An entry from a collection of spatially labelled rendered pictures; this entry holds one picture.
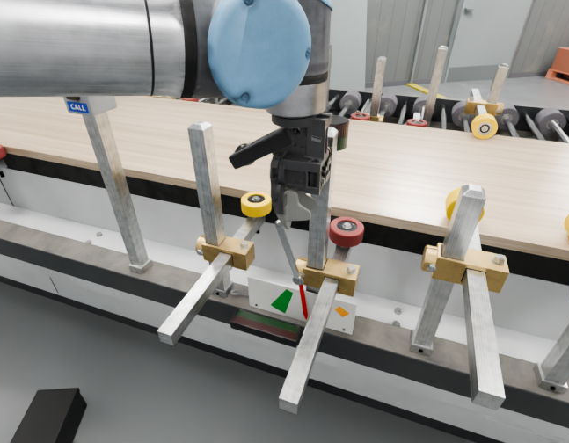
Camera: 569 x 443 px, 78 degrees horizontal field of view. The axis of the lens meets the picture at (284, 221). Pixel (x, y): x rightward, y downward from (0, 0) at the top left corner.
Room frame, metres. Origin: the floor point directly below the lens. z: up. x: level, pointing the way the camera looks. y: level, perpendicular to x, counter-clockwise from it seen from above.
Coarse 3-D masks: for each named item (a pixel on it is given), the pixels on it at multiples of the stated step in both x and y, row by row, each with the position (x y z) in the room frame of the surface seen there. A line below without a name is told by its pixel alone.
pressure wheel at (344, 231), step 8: (336, 224) 0.68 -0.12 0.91; (344, 224) 0.67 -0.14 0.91; (352, 224) 0.68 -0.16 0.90; (360, 224) 0.68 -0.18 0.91; (336, 232) 0.65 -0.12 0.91; (344, 232) 0.64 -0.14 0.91; (352, 232) 0.64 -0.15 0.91; (360, 232) 0.64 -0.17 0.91; (336, 240) 0.64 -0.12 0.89; (344, 240) 0.63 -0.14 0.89; (352, 240) 0.63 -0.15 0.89; (360, 240) 0.64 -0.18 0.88
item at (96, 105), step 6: (108, 96) 0.76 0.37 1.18; (66, 102) 0.73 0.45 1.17; (78, 102) 0.72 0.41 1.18; (84, 102) 0.71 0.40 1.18; (90, 102) 0.71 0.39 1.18; (96, 102) 0.72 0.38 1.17; (102, 102) 0.74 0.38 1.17; (108, 102) 0.75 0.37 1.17; (114, 102) 0.77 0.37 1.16; (90, 108) 0.71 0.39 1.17; (96, 108) 0.72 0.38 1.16; (102, 108) 0.74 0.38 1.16; (108, 108) 0.75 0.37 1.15; (84, 114) 0.72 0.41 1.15; (90, 114) 0.71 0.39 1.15; (96, 114) 0.72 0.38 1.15
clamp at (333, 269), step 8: (296, 264) 0.58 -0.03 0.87; (304, 264) 0.58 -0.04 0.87; (328, 264) 0.58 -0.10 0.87; (336, 264) 0.58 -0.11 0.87; (344, 264) 0.58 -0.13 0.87; (352, 264) 0.58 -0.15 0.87; (304, 272) 0.56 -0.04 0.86; (312, 272) 0.56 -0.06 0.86; (320, 272) 0.55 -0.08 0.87; (328, 272) 0.55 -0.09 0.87; (336, 272) 0.55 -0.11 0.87; (344, 272) 0.55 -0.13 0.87; (304, 280) 0.56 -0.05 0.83; (312, 280) 0.56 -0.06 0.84; (320, 280) 0.55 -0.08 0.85; (344, 280) 0.53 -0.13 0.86; (352, 280) 0.53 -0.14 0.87; (344, 288) 0.53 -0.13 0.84; (352, 288) 0.53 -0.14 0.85; (352, 296) 0.53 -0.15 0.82
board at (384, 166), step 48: (144, 96) 1.81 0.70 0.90; (48, 144) 1.18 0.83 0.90; (144, 144) 1.18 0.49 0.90; (384, 144) 1.18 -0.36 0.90; (432, 144) 1.18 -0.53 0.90; (480, 144) 1.18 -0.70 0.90; (528, 144) 1.18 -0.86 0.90; (240, 192) 0.86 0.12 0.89; (336, 192) 0.84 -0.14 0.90; (384, 192) 0.84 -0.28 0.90; (432, 192) 0.84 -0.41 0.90; (528, 192) 0.84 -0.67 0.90; (480, 240) 0.65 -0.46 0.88; (528, 240) 0.62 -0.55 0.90
